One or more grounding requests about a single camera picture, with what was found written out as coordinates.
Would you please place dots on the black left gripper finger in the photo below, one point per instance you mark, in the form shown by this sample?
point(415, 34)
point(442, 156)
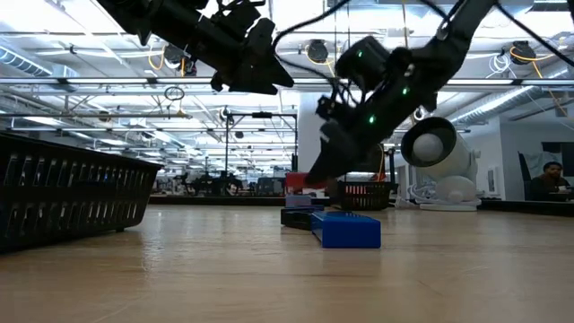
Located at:
point(264, 72)
point(220, 85)

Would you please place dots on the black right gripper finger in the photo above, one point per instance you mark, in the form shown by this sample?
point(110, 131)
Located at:
point(334, 152)
point(333, 188)

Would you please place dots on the light blue box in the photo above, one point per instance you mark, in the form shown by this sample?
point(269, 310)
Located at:
point(298, 200)

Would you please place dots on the red rectangular box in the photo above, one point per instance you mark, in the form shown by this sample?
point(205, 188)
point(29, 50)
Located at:
point(296, 181)

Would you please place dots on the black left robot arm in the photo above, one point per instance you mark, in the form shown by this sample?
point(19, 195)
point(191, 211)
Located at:
point(179, 27)

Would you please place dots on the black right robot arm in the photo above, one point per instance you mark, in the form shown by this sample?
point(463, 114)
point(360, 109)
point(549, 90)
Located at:
point(457, 27)

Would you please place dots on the office chair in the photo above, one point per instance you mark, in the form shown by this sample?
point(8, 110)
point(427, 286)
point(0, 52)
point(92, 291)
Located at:
point(524, 175)

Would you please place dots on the small black mesh basket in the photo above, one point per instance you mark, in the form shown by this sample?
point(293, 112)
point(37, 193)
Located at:
point(372, 202)

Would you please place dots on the blue rectangular box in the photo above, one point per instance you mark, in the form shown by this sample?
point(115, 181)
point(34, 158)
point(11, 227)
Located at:
point(350, 233)

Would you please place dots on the black card case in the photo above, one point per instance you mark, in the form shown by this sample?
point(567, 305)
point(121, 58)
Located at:
point(296, 220)

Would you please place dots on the dark robot workstation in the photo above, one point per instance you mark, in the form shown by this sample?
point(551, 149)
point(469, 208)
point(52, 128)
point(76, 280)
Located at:
point(215, 184)

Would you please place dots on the seated person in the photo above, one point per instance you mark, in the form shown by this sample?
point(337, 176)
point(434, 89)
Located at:
point(549, 181)

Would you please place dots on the dark panel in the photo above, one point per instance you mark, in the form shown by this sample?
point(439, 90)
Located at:
point(560, 157)

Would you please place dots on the large black mesh basket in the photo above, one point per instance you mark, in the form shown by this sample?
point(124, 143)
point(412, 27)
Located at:
point(67, 202)

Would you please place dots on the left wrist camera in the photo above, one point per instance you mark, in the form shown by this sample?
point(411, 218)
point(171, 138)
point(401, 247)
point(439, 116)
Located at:
point(242, 13)

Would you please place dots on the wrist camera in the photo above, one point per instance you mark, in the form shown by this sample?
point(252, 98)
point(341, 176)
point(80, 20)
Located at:
point(329, 107)
point(242, 13)

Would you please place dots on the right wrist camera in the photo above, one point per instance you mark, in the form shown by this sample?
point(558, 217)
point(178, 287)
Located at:
point(329, 107)

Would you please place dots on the silver air duct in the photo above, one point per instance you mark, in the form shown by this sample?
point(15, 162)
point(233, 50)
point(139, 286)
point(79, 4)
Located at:
point(493, 105)
point(22, 63)

